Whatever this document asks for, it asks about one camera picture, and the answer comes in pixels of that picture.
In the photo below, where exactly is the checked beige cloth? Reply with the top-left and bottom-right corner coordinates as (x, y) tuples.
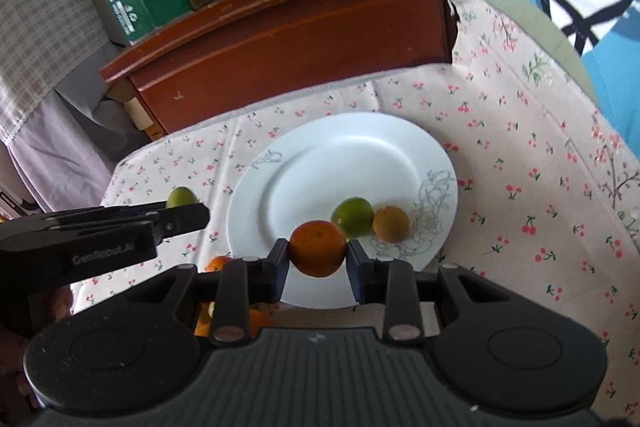
(0, 0), (108, 142)

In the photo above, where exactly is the pale purple cloth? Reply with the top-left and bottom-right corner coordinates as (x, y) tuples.
(0, 52), (131, 214)

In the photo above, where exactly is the red-brown wooden cabinet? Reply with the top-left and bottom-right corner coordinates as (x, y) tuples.
(99, 0), (467, 138)

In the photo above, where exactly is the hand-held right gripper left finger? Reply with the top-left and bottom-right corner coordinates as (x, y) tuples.
(120, 239), (290, 347)

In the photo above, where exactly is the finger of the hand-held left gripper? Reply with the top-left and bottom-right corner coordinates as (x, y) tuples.
(45, 203), (210, 249)

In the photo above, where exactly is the white floral plate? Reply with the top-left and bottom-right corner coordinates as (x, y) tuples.
(226, 112), (458, 309)

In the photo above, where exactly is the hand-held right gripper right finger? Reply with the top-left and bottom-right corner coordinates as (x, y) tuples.
(347, 239), (521, 343)

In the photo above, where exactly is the green round fruit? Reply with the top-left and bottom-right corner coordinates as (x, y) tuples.
(331, 197), (375, 239)
(165, 187), (195, 209)

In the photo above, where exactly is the cherry print tablecloth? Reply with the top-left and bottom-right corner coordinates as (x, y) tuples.
(70, 0), (640, 427)

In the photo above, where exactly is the brownish yellow round fruit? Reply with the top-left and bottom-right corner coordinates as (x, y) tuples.
(373, 205), (412, 244)

